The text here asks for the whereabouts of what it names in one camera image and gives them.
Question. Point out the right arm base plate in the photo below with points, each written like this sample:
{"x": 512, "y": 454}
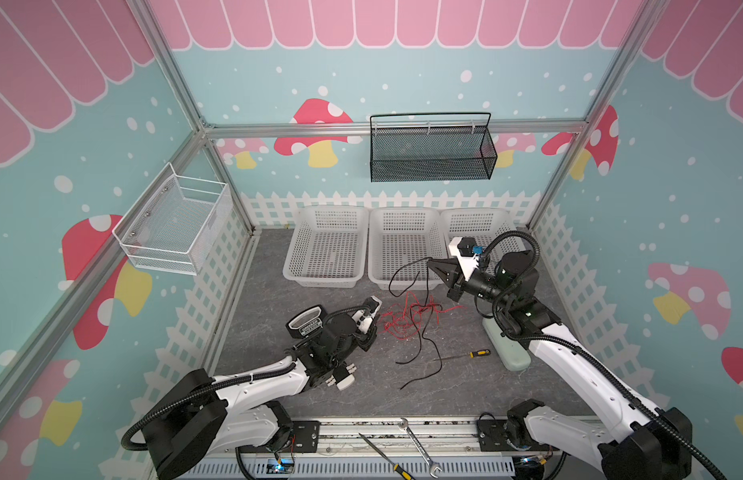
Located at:
{"x": 492, "y": 437}

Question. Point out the yellow black small screwdriver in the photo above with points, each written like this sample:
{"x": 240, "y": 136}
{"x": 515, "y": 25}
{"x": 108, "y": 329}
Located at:
{"x": 468, "y": 355}

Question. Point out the silver combination wrench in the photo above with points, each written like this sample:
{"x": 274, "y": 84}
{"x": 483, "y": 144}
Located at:
{"x": 434, "y": 467}

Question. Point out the yellow handled front screwdriver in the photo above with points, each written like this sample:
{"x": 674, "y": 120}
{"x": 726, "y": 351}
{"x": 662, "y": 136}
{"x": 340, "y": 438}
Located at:
{"x": 397, "y": 468}

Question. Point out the middle white plastic basket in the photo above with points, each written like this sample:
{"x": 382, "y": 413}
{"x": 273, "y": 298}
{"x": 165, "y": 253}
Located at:
{"x": 400, "y": 241}

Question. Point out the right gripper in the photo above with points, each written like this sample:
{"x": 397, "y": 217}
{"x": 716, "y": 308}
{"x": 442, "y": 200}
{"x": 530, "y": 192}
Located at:
{"x": 456, "y": 279}

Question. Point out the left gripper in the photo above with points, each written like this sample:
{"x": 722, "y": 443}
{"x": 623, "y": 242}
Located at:
{"x": 370, "y": 339}

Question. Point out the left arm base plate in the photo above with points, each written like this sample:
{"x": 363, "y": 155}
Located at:
{"x": 299, "y": 437}

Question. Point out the right white plastic basket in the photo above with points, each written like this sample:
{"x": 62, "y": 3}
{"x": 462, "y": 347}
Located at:
{"x": 484, "y": 225}

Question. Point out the mint green zip case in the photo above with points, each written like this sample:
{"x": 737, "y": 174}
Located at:
{"x": 514, "y": 357}

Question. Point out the white wire wall basket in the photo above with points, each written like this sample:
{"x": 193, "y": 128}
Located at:
{"x": 175, "y": 223}

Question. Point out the black wire mesh wall basket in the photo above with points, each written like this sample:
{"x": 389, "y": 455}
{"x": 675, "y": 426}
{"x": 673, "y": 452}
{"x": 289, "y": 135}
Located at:
{"x": 420, "y": 147}

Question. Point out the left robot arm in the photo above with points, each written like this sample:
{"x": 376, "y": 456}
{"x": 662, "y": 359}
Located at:
{"x": 205, "y": 414}

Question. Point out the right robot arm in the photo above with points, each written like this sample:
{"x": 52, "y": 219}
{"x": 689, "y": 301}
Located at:
{"x": 635, "y": 438}

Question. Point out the white plastic basket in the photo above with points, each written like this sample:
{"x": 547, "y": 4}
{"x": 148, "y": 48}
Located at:
{"x": 400, "y": 241}
{"x": 484, "y": 225}
{"x": 329, "y": 247}

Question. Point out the left white plastic basket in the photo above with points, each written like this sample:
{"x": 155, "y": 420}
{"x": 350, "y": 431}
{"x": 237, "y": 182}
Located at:
{"x": 329, "y": 247}

